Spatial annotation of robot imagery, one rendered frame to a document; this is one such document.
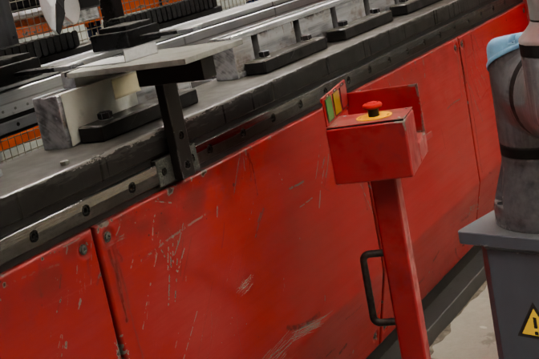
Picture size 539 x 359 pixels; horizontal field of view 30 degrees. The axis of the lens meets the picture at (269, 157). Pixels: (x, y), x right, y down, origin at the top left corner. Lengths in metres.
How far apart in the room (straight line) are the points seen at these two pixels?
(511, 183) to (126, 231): 0.74
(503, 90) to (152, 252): 0.80
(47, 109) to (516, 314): 0.92
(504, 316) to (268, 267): 0.89
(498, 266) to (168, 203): 0.74
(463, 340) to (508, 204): 1.65
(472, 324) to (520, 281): 1.70
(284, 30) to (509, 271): 1.30
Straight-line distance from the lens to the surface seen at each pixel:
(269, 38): 2.37
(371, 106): 2.00
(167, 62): 1.68
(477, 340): 2.84
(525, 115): 1.12
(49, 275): 1.59
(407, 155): 1.97
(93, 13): 1.92
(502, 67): 1.19
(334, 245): 2.32
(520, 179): 1.22
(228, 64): 2.24
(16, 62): 2.03
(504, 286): 1.26
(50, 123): 1.81
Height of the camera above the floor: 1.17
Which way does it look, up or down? 12 degrees down
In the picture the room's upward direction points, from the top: 11 degrees counter-clockwise
